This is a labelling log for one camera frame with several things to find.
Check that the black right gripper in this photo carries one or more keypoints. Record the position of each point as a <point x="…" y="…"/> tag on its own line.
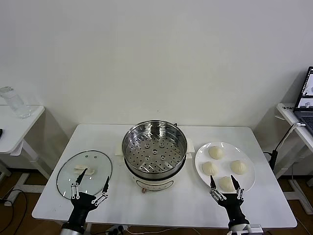
<point x="233" y="210"/>

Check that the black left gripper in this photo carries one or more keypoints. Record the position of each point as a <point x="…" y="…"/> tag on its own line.
<point x="82" y="205"/>

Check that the white steamed baozi bun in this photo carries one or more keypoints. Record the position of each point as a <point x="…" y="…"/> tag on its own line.
<point x="209" y="168"/>
<point x="239" y="167"/>
<point x="215" y="152"/>
<point x="227" y="184"/>

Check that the round glass pot lid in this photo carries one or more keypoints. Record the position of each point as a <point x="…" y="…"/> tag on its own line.
<point x="97" y="166"/>

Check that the stainless steel steamer basket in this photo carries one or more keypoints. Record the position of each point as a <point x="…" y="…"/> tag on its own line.
<point x="156" y="156"/>

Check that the white round plate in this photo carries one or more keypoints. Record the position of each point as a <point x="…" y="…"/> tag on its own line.
<point x="244" y="154"/>

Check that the white power strip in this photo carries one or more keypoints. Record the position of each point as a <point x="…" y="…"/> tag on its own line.
<point x="117" y="228"/>

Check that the white electric cooker pot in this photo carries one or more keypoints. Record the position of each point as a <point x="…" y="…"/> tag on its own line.
<point x="156" y="184"/>

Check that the white desk with label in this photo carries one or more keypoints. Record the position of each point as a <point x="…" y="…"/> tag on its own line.
<point x="287" y="115"/>

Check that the white side table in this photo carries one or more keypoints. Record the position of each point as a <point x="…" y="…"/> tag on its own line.
<point x="14" y="122"/>

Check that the open dark laptop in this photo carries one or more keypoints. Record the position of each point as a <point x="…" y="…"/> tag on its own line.
<point x="305" y="117"/>

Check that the clear glass jar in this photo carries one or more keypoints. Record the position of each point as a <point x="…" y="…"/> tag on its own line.
<point x="17" y="105"/>

